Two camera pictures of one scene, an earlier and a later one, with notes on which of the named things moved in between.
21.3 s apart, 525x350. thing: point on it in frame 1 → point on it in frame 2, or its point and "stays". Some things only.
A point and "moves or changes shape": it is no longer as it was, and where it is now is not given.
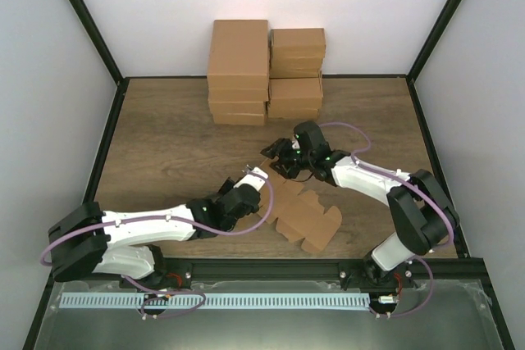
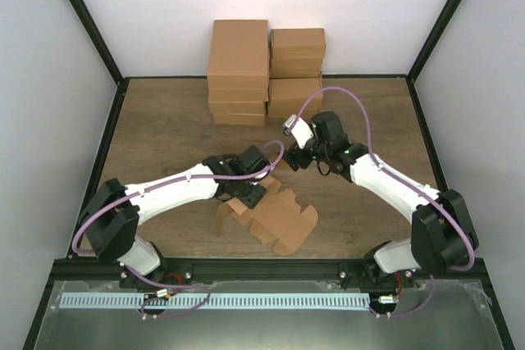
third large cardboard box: (238, 106) stays
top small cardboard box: (297, 43) stays
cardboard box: (300, 217) moves or changes shape
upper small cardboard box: (294, 67) stays
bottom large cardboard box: (239, 119) stays
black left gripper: (225, 187) → (251, 200)
